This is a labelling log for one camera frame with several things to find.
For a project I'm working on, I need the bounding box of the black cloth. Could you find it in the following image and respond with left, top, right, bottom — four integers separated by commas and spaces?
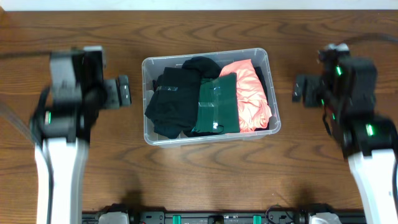
145, 67, 201, 139

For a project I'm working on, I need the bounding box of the pink shirt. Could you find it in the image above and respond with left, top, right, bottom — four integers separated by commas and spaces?
220, 59, 272, 133

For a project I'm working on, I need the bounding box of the dark green shirt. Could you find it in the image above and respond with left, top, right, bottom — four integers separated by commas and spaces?
185, 73, 240, 138

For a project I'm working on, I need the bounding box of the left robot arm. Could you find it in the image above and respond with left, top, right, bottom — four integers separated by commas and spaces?
30, 46, 131, 223

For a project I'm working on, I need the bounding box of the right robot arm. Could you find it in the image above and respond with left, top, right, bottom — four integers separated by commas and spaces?
303, 55, 397, 223

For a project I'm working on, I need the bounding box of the clear plastic storage bin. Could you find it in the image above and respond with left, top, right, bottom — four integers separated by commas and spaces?
142, 48, 282, 148

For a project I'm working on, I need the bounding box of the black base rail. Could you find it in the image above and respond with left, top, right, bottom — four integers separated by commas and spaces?
81, 203, 366, 224

